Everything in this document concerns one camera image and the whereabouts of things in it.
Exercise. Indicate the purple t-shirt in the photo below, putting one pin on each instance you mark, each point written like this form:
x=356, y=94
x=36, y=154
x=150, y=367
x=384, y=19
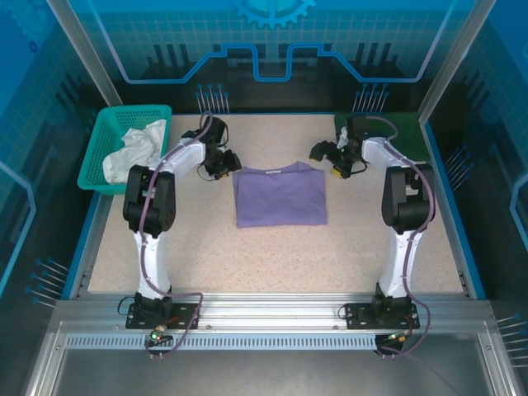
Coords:
x=280, y=198

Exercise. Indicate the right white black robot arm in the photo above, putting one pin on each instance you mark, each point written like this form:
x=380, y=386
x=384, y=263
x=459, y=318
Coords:
x=406, y=206

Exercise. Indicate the black base plate left arm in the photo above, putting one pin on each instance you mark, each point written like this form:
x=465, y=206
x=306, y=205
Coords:
x=187, y=315

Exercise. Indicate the black base plate right arm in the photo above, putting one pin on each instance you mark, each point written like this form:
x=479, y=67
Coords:
x=356, y=315

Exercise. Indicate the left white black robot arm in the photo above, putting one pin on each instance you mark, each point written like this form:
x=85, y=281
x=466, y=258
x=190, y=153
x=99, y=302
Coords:
x=152, y=206

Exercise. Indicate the folded dark green t-shirt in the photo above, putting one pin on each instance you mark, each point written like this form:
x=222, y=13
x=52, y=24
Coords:
x=408, y=132

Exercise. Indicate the white t-shirt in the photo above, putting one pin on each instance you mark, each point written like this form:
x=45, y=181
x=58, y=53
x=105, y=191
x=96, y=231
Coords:
x=136, y=148

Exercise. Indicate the teal plastic basket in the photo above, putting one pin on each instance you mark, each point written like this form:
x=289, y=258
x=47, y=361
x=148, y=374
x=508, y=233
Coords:
x=92, y=165

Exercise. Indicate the small adapter with green light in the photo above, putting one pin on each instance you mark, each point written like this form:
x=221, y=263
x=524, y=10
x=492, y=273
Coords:
x=399, y=337
x=158, y=335

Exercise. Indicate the aluminium mounting rail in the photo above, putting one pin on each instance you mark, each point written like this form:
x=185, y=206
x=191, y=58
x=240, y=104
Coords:
x=268, y=309

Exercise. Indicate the aluminium frame post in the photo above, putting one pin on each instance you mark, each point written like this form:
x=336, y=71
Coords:
x=451, y=57
x=82, y=49

